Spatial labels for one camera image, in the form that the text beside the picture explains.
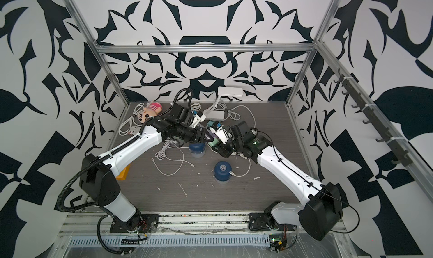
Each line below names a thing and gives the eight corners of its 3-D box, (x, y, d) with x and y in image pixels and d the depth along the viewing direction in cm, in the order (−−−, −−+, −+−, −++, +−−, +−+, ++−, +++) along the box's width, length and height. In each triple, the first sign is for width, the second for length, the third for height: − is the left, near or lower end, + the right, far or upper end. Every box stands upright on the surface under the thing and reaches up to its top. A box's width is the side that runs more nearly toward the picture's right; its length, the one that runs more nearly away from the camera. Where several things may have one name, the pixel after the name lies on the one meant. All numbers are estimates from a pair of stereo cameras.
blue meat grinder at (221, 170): (214, 184, 86) (213, 176, 78) (214, 169, 91) (214, 160, 83) (230, 184, 86) (231, 176, 78) (229, 169, 91) (231, 160, 83)
